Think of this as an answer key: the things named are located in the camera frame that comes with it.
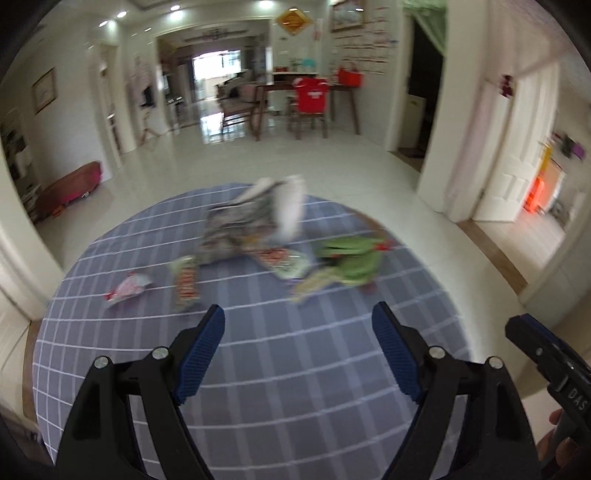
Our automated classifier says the patterned plastic bag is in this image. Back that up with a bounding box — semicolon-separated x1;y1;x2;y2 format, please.
198;194;278;266

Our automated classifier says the large framed painting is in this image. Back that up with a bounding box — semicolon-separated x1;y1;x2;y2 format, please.
330;0;365;32

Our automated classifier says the small framed wall picture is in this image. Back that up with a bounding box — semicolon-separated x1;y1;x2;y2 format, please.
31;68;57;114

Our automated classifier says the dark wooden dining table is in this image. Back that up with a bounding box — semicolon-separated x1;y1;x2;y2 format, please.
252;80;361;141

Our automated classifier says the red green snack wrapper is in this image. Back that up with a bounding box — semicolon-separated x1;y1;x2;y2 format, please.
168;255;204;312

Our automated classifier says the red shirt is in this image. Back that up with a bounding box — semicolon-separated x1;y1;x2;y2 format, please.
293;78;332;113

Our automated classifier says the orange plastic stool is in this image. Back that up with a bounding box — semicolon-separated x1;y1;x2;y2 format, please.
524;178;548;215

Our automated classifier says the pale yellow vegetable peel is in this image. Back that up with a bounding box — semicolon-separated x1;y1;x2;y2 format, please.
290;268;340;305

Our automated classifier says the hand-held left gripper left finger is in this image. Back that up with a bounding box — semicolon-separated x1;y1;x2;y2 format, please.
55;305;227;480

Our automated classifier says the red gold diamond wall decoration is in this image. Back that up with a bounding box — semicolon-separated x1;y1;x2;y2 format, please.
276;7;315;37

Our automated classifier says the group of ceiling spotlights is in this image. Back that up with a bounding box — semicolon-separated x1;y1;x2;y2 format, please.
99;0;278;28

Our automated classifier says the wooden dining chair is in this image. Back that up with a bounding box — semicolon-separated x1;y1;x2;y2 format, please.
217;95;262;134

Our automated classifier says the group of wall certificates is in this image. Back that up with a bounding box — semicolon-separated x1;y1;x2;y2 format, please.
332;9;400;77

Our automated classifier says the pink lace door curtain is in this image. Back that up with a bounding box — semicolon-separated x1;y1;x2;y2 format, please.
455;78;506;204

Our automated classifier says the green plush toy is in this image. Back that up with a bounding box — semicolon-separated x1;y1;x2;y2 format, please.
314;237;393;294

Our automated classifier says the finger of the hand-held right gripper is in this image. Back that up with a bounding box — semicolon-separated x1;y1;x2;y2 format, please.
523;314;575;358
505;316;556;371

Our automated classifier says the green curtain valance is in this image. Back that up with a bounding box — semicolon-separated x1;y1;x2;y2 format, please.
402;0;451;54

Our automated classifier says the wooden chair with shirt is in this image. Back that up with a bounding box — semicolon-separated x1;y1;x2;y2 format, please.
287;99;329;139

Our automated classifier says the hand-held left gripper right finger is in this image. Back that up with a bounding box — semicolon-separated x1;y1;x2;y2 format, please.
372;301;541;480

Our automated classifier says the person's right hand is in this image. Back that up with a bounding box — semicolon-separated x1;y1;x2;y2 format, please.
536;410;580;480

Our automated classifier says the white panelled door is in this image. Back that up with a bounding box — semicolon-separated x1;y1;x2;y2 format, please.
473;69;561;222

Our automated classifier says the pink wrapper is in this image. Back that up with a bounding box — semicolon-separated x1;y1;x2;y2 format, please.
104;271;154;308

